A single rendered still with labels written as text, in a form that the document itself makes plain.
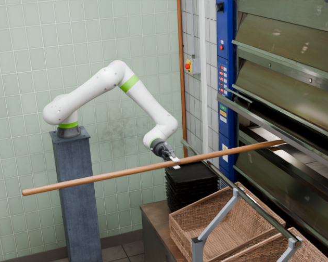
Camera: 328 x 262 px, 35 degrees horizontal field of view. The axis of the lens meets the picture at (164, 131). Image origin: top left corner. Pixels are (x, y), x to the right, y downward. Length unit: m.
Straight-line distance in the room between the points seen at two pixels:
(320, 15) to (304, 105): 0.44
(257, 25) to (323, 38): 0.57
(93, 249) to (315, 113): 1.76
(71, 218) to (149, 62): 1.27
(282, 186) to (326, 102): 0.64
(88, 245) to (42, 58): 1.29
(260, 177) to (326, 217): 0.60
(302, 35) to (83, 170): 1.55
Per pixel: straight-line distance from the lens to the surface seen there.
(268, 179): 2.99
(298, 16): 2.53
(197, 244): 2.52
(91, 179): 2.61
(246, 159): 3.20
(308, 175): 2.64
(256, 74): 2.94
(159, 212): 3.53
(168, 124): 2.99
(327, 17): 2.35
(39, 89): 3.72
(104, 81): 2.82
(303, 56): 2.50
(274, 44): 2.71
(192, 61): 3.59
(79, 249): 3.51
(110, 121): 3.88
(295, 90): 2.63
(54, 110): 2.99
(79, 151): 3.21
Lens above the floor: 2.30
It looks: 20 degrees down
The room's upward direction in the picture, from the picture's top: 3 degrees counter-clockwise
